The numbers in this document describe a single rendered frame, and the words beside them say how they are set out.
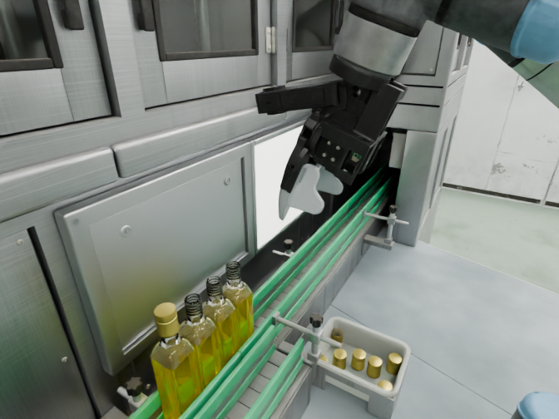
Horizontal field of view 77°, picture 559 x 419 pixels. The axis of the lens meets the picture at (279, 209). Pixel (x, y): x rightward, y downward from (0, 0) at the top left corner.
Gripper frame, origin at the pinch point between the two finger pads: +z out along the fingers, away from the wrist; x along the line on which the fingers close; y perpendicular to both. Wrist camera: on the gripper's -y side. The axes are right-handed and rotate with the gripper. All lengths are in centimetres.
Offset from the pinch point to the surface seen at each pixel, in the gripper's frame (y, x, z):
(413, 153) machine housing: 7, 98, 17
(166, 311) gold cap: -8.5, -11.9, 22.1
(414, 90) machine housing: -3, 98, -3
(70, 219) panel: -25.4, -15.7, 12.3
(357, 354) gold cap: 24, 26, 47
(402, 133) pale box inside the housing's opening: -1, 108, 15
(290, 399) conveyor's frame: 15.2, 2.8, 44.1
